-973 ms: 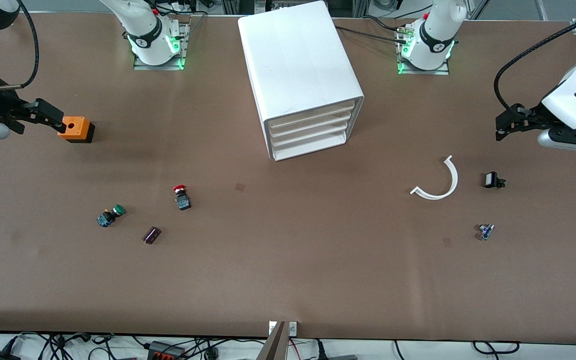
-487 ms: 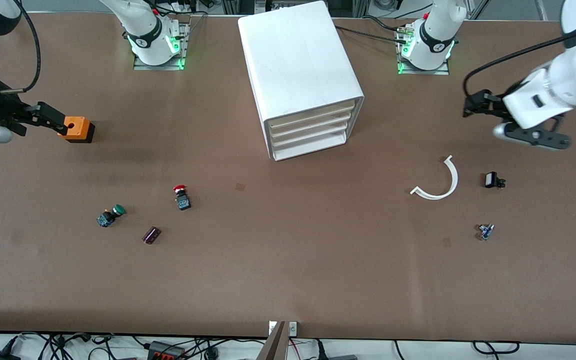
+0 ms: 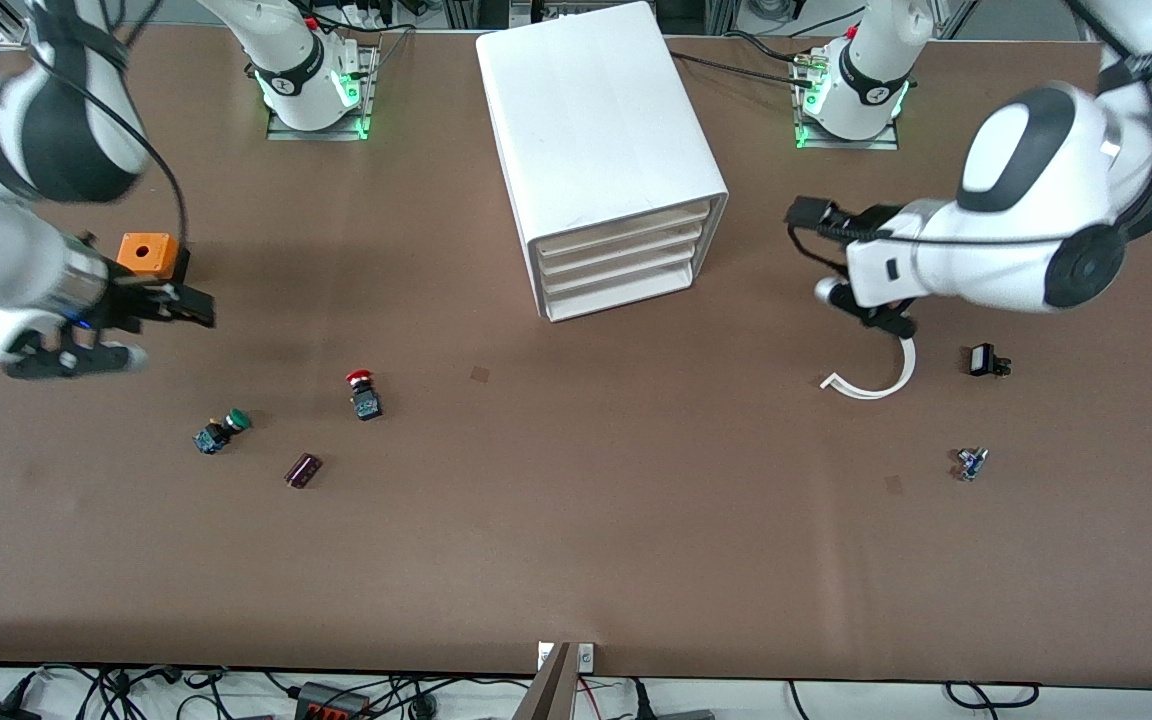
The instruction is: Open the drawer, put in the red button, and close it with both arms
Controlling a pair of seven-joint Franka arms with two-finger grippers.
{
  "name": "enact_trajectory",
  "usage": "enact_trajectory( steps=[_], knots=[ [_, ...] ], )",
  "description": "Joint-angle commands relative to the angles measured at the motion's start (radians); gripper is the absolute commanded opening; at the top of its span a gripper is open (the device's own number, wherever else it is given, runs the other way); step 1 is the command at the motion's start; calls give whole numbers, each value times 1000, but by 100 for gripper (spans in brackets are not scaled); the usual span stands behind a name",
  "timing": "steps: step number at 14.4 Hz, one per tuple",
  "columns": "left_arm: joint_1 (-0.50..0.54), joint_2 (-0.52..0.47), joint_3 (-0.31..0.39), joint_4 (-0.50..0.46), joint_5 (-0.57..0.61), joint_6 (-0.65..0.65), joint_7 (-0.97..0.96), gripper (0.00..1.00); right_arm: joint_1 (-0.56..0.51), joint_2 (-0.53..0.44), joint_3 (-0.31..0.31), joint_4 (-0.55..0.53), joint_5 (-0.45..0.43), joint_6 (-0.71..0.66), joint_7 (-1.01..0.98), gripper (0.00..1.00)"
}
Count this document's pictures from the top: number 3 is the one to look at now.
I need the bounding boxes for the tangled black cables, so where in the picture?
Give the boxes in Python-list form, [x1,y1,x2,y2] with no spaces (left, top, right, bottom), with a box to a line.
[36,664,297,720]

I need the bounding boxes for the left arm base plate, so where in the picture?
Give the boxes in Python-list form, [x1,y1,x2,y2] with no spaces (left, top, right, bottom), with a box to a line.
[794,45,902,152]

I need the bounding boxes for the black looped cable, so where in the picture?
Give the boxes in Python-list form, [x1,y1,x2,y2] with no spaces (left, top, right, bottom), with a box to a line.
[944,680,1042,711]

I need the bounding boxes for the brown slanted post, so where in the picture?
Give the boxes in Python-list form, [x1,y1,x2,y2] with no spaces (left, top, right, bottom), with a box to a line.
[512,641,578,720]

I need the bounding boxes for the black power strip with plugs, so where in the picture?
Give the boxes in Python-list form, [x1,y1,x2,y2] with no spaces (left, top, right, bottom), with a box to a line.
[308,0,412,31]

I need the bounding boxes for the black table cable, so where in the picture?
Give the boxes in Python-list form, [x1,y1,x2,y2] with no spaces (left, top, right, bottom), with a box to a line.
[724,30,852,69]
[669,48,822,91]

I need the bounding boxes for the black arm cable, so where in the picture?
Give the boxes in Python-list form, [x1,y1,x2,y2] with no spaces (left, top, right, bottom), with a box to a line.
[31,0,189,251]
[788,40,1152,263]

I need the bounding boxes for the white curved plastic clip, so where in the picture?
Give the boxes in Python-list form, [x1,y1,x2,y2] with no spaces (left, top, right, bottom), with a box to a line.
[820,335,918,401]

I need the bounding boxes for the black power strip red switches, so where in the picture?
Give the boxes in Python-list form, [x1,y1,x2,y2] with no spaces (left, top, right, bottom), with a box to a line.
[294,681,373,720]

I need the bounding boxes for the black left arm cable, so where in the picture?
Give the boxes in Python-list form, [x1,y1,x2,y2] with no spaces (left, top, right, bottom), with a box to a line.
[788,40,1152,263]

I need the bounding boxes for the green push button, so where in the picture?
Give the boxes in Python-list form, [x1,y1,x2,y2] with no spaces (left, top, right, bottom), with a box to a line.
[193,408,253,456]

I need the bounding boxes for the red push button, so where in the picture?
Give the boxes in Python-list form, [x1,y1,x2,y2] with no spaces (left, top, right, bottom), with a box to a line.
[344,369,385,422]

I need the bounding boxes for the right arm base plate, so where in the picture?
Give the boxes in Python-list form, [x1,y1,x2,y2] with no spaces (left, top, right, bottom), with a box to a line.
[266,40,379,142]

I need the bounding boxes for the orange box with hole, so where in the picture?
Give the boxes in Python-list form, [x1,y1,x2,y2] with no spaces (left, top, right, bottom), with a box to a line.
[115,232,191,285]

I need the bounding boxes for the white plastic drawer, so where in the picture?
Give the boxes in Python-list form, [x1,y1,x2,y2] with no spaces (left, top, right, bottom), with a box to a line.
[542,240,710,299]
[539,222,711,281]
[536,203,712,263]
[545,255,709,321]

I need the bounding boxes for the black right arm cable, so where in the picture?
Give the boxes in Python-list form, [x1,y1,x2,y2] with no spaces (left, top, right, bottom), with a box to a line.
[31,0,189,251]

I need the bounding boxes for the white drawer cabinet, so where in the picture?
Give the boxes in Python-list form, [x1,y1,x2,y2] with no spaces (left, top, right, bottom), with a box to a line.
[476,0,730,323]

